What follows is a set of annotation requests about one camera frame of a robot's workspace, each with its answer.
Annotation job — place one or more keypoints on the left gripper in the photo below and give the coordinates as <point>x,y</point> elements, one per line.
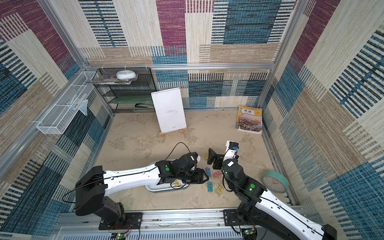
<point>199,177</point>

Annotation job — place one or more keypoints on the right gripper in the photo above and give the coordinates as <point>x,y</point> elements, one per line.
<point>217,159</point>

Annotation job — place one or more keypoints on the pink binder clip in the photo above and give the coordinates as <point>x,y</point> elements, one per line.
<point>217,174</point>

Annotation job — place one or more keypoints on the blue binder clip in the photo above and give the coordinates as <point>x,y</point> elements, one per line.
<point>208,171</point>

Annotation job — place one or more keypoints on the white plastic storage box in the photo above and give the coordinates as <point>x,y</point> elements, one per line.
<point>163,186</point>

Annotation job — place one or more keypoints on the green binder clip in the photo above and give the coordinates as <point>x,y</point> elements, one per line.
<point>210,186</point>

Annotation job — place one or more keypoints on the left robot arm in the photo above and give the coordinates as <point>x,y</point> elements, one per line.
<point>94,188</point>

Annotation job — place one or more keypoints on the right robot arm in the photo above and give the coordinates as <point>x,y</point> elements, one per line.
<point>261,207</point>

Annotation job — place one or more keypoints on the green tape roll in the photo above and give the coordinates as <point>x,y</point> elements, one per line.
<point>275,182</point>

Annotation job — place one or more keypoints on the yellow textbook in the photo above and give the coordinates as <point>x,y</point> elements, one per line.
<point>249,120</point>

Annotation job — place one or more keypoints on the white board on easel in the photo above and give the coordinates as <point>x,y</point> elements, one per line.
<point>169,109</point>

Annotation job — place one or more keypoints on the black stapler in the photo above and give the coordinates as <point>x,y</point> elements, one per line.
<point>144,106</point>

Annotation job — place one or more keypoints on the white round device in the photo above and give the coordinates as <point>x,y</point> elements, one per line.
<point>126,75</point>

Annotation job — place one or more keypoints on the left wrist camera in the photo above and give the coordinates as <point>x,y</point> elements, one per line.
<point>196,156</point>

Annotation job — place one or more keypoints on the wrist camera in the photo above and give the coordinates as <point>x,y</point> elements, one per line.
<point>196,156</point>
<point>232,150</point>

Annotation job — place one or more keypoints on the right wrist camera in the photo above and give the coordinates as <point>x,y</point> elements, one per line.
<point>232,150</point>

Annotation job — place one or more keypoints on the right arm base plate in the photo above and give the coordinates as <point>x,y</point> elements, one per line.
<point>232,218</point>

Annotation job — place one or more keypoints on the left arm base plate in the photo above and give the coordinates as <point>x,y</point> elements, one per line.
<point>132,220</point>

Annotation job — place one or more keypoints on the black wire mesh shelf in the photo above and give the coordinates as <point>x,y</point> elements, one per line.
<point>122,98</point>

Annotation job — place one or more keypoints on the white wire basket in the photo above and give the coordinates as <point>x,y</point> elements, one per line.
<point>61,114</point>

